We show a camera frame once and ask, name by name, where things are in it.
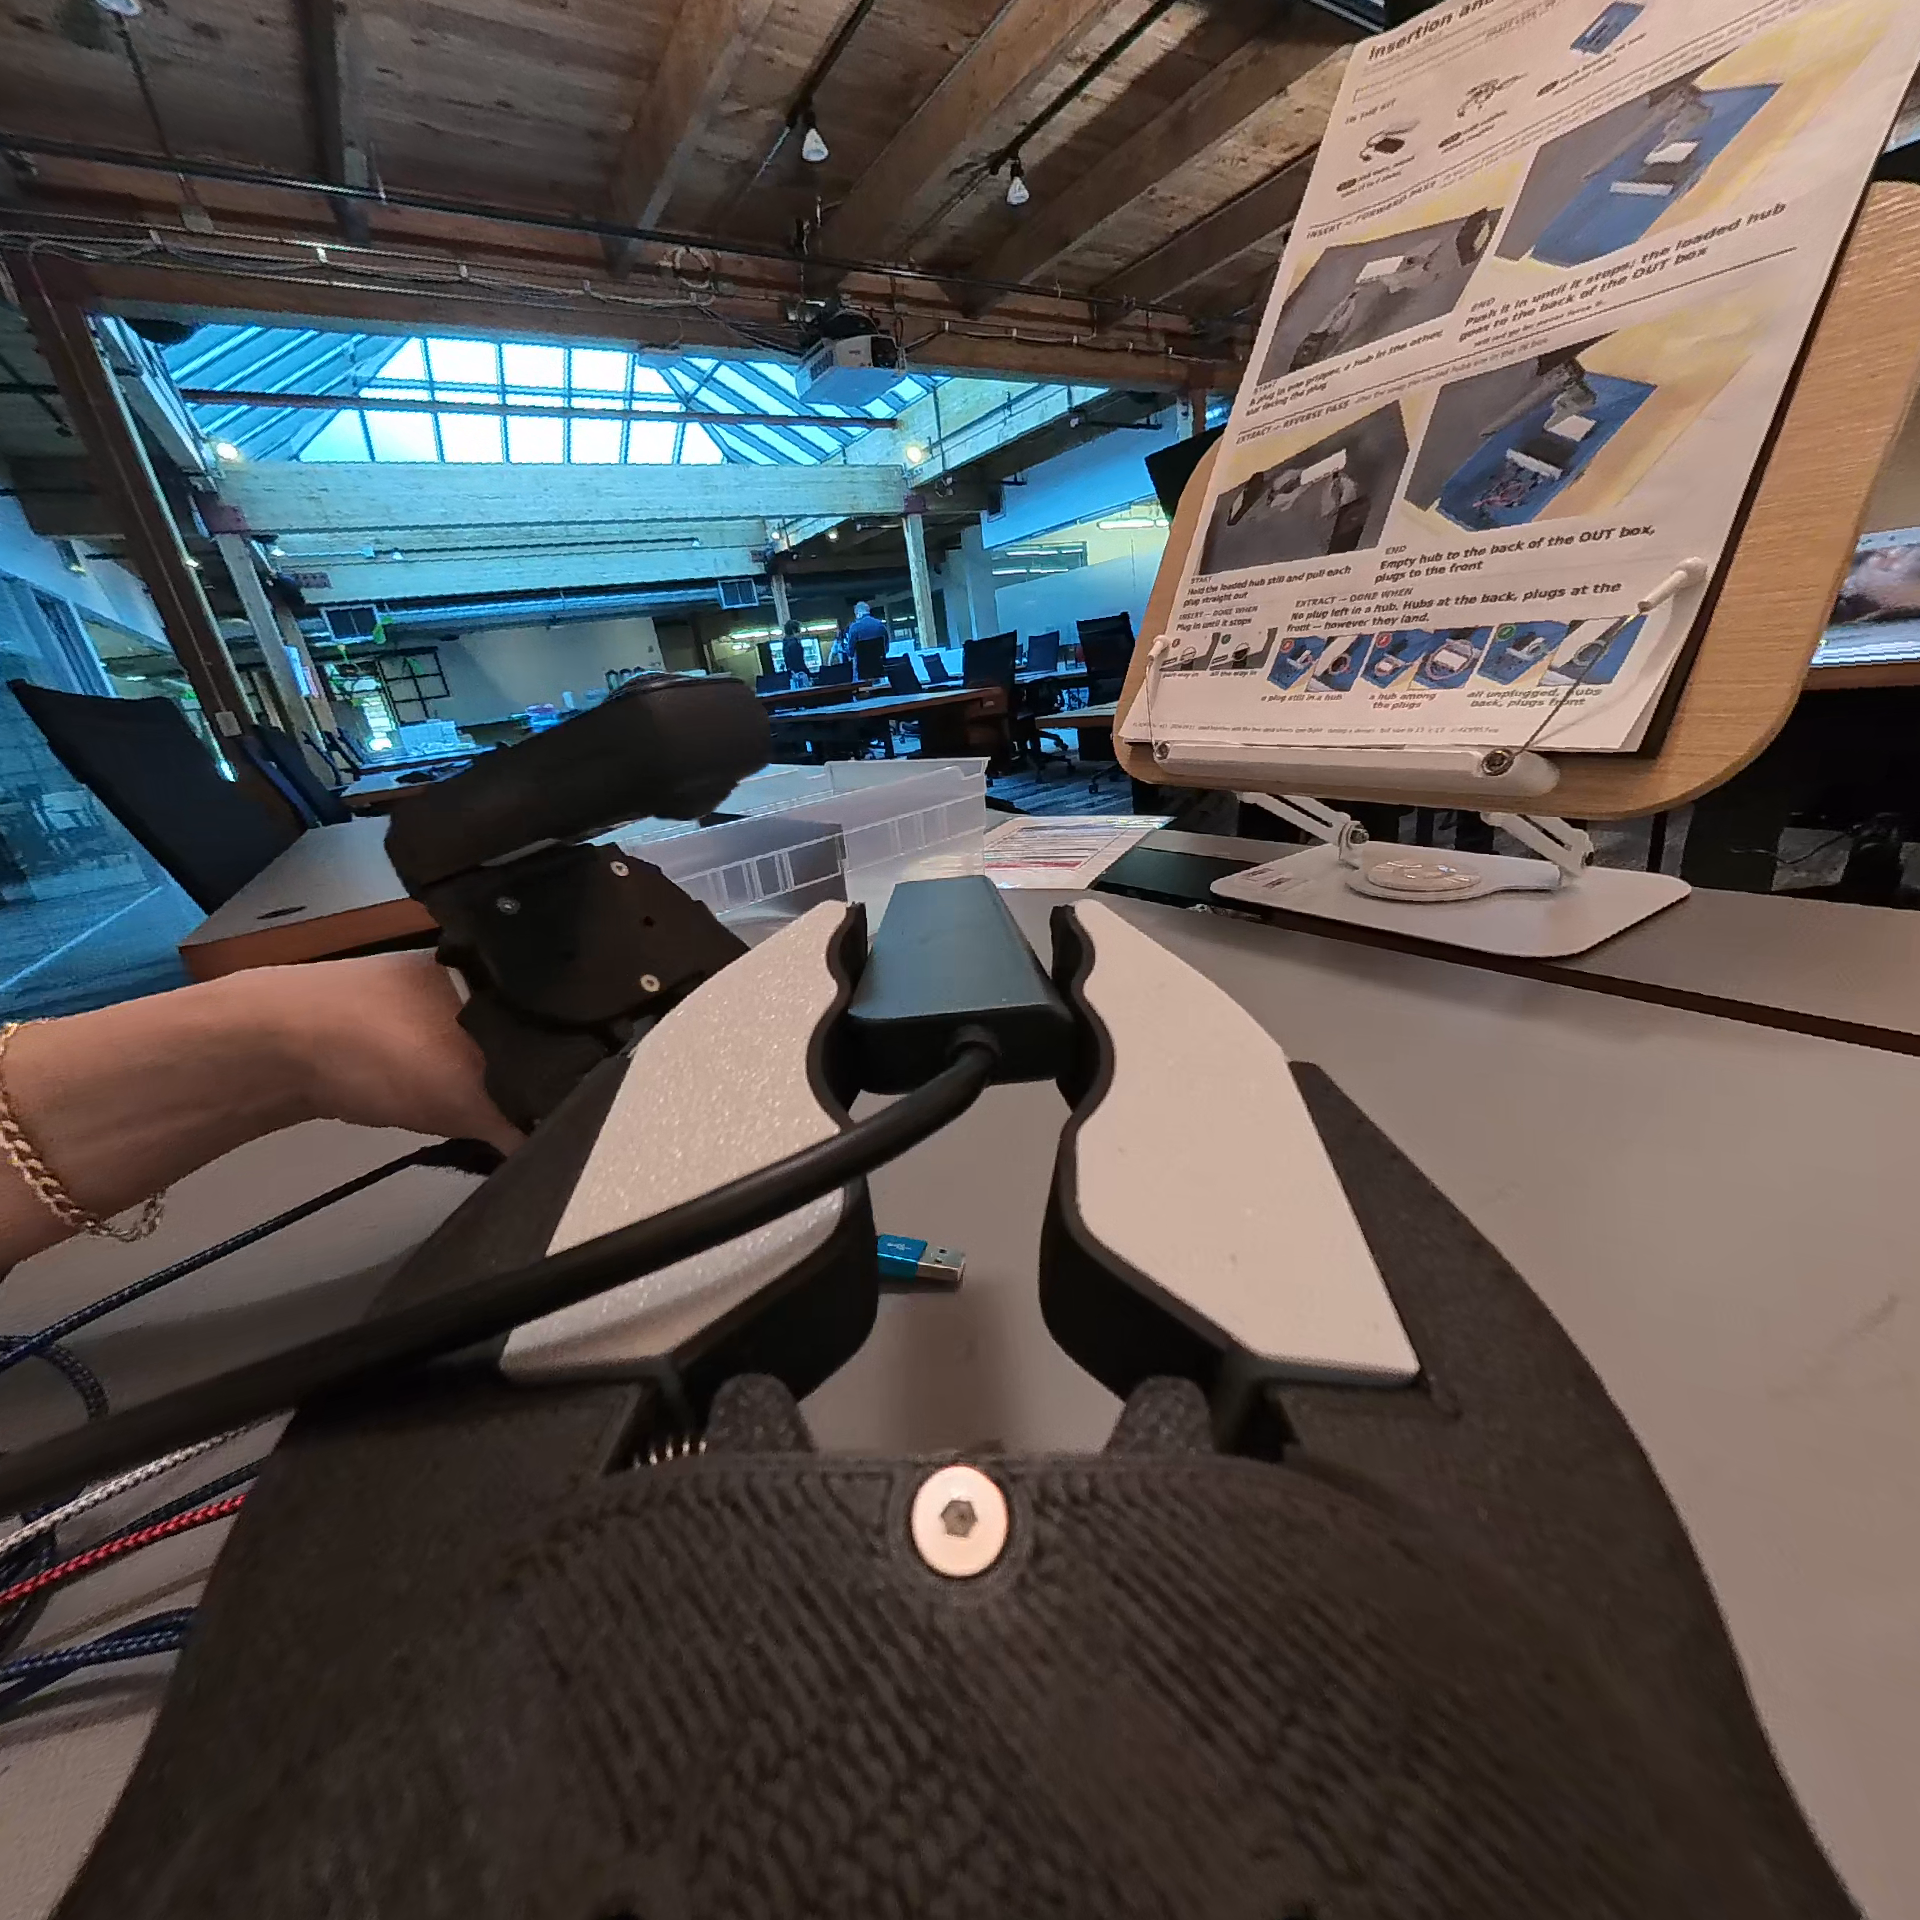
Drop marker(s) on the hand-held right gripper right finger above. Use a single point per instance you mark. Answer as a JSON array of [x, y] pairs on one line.
[[1215, 1202]]

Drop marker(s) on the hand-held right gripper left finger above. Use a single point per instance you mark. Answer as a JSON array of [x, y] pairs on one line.
[[705, 1171]]

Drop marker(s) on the clear plastic bin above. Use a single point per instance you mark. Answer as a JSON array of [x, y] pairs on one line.
[[902, 810]]

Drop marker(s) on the person's left forearm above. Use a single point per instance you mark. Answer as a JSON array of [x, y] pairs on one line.
[[76, 1096]]

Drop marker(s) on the person's left hand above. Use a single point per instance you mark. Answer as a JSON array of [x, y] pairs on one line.
[[330, 1050]]

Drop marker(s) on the wooden office desk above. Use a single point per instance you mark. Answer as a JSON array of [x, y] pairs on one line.
[[902, 706]]

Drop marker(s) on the paper sheet on table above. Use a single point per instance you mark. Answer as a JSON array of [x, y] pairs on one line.
[[1066, 848]]

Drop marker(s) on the white card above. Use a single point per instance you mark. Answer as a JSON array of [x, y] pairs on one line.
[[1576, 916]]

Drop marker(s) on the black office chair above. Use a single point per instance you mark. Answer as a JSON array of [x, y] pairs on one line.
[[991, 669], [150, 796], [1108, 652]]

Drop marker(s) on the ceiling projector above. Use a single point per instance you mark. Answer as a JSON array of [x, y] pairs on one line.
[[849, 373]]

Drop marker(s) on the black monitor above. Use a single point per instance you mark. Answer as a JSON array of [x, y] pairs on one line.
[[1177, 469]]

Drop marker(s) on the printed instruction sheet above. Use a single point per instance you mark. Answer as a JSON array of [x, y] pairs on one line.
[[1500, 376]]

